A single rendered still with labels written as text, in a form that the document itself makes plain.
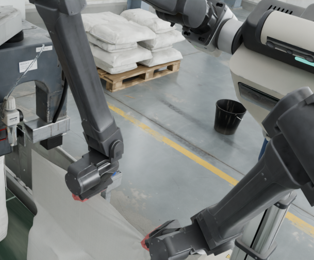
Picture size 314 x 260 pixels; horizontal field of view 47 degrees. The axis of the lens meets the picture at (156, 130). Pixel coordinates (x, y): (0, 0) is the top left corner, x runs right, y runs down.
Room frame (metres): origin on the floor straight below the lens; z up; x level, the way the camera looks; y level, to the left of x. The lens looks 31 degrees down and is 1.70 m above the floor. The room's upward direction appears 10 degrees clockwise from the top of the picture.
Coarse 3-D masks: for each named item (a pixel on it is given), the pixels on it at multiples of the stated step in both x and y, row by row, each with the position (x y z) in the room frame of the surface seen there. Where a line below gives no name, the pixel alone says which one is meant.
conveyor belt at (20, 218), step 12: (12, 204) 1.28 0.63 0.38; (12, 216) 1.20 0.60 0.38; (24, 216) 1.22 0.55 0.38; (12, 228) 1.13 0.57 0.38; (24, 228) 1.15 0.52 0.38; (12, 240) 1.07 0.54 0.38; (24, 240) 1.08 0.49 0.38; (0, 252) 1.00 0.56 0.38; (12, 252) 1.01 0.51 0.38; (24, 252) 1.02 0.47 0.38
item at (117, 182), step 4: (116, 172) 1.09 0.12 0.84; (120, 172) 1.10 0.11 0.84; (112, 176) 1.06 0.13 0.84; (116, 176) 1.07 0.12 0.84; (120, 176) 1.08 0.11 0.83; (112, 180) 1.05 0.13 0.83; (116, 180) 1.07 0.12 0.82; (120, 180) 1.09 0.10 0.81; (112, 184) 1.06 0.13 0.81; (116, 184) 1.07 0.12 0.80; (120, 184) 1.09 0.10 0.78; (108, 188) 1.04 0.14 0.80; (112, 188) 1.06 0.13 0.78
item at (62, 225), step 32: (32, 160) 0.88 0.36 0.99; (32, 192) 0.88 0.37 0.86; (64, 192) 0.77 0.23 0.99; (32, 224) 0.79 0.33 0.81; (64, 224) 0.77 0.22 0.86; (96, 224) 0.69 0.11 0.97; (128, 224) 0.66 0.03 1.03; (32, 256) 0.75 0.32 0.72; (64, 256) 0.69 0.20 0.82; (96, 256) 0.68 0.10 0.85; (128, 256) 0.64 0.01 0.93
